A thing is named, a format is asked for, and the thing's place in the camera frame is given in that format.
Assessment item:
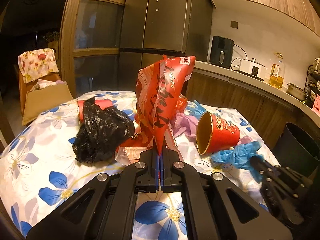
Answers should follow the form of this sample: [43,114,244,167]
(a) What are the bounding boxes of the small red snack wrapper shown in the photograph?
[175,94,188,113]

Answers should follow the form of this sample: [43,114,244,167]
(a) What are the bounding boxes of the black plastic bag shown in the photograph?
[72,106,135,164]

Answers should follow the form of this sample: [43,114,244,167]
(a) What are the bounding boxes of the stainless steel bowl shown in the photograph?
[286,83,307,101]

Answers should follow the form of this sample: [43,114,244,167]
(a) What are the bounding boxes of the cardboard box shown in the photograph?
[22,79,73,126]

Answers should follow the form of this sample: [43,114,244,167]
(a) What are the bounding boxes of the white slow cooker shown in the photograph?
[238,59,266,82]

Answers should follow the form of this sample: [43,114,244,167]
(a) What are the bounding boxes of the black round trash bin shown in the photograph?
[272,122,319,177]

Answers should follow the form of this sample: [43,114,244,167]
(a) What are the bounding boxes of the black dish rack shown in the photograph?
[304,57,320,108]

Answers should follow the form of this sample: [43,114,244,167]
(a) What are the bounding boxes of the wooden glass door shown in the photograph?
[60,0,125,97]

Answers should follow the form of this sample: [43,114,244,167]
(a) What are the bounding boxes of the dark grey refrigerator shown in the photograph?
[118,0,213,91]

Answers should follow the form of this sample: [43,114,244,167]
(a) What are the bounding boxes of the large red snack bag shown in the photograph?
[114,56,196,166]

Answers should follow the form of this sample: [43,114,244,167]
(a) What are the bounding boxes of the red paper cup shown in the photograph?
[196,112,240,155]
[76,98,113,125]

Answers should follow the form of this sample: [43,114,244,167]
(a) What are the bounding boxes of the blue disposable glove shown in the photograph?
[210,141,264,183]

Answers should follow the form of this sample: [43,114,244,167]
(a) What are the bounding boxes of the cooking oil bottle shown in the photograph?
[269,52,285,89]

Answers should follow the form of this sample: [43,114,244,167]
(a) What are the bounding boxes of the wooden lower cabinets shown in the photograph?
[182,70,319,150]

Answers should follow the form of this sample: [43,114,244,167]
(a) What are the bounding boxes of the black air fryer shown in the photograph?
[209,36,234,69]

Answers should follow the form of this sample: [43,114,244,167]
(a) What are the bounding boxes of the pink utensil holder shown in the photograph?
[312,96,320,115]

